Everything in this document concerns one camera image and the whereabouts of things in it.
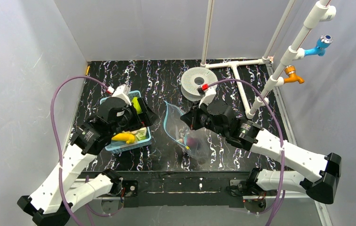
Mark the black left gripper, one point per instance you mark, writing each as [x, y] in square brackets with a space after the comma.
[143, 113]

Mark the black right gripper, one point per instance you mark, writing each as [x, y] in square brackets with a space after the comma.
[191, 117]

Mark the yellow toy banana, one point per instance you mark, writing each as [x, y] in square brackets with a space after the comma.
[124, 137]

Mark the clear zip top bag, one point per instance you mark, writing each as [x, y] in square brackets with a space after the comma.
[175, 128]

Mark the purple toy eggplant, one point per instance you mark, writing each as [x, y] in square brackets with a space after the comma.
[192, 146]

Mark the light blue plastic basket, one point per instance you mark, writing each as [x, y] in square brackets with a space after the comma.
[116, 147]

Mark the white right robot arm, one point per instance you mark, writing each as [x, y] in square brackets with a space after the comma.
[313, 174]

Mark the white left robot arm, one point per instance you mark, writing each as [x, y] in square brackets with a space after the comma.
[54, 202]

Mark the green toy pear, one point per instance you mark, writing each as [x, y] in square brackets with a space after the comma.
[136, 104]

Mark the green white toy cabbage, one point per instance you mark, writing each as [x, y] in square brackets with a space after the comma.
[140, 134]

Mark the white perforated filament spool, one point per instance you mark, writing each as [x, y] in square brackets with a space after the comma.
[192, 79]

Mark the orange plastic tap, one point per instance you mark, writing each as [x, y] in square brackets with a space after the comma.
[292, 77]

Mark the blue plastic tap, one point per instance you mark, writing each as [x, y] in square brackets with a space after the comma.
[322, 43]

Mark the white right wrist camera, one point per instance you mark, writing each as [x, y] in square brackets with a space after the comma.
[207, 93]

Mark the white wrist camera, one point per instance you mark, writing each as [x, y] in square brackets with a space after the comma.
[207, 93]
[120, 92]

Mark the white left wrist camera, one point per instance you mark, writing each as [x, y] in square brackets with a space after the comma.
[120, 92]

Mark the white PVC pipe frame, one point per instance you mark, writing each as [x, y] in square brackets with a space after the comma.
[321, 11]

